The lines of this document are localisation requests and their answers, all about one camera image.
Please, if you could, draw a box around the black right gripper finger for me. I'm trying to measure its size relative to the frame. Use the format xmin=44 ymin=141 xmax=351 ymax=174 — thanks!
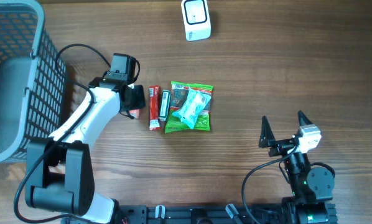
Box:
xmin=297 ymin=110 xmax=313 ymax=126
xmin=259 ymin=116 xmax=276 ymax=148

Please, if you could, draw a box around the red Kleenex tissue pack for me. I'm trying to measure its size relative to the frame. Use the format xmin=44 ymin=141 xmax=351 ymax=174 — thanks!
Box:
xmin=129 ymin=110 xmax=140 ymax=119

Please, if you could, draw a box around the red stick sachet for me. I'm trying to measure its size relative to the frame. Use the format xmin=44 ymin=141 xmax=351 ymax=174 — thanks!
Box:
xmin=149 ymin=85 xmax=160 ymax=131

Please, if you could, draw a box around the green white small box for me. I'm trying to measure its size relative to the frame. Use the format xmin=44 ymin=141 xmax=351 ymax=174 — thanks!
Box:
xmin=159 ymin=90 xmax=171 ymax=122

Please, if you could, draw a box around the green snack bag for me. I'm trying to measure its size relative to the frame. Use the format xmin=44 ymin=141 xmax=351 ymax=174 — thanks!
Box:
xmin=165 ymin=81 xmax=213 ymax=133

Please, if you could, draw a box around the mint wet wipes pack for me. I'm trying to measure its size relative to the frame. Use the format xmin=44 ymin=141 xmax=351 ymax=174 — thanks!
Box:
xmin=173 ymin=87 xmax=212 ymax=129

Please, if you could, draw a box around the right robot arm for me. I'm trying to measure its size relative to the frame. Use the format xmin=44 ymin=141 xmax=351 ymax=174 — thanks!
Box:
xmin=259 ymin=111 xmax=335 ymax=223

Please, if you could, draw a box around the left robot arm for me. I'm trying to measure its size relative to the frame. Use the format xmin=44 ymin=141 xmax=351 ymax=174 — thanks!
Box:
xmin=17 ymin=77 xmax=146 ymax=223

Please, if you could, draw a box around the white barcode scanner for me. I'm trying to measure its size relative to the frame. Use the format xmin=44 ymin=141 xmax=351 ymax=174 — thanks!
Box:
xmin=181 ymin=0 xmax=212 ymax=42

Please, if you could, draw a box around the grey plastic shopping basket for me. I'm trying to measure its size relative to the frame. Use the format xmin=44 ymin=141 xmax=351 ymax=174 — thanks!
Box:
xmin=0 ymin=0 xmax=66 ymax=163

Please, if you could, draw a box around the black left camera cable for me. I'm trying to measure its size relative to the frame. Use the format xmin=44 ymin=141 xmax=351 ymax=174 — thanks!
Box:
xmin=13 ymin=43 xmax=112 ymax=224

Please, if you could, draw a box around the black camera cable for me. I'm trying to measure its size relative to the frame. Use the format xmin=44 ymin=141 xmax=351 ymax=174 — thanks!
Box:
xmin=241 ymin=142 xmax=300 ymax=224
xmin=13 ymin=43 xmax=112 ymax=224

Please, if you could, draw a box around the black right camera cable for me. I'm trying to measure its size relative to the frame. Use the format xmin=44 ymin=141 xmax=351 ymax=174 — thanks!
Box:
xmin=241 ymin=142 xmax=300 ymax=224

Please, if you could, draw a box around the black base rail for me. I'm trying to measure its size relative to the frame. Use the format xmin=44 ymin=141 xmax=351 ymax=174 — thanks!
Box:
xmin=114 ymin=203 xmax=338 ymax=224

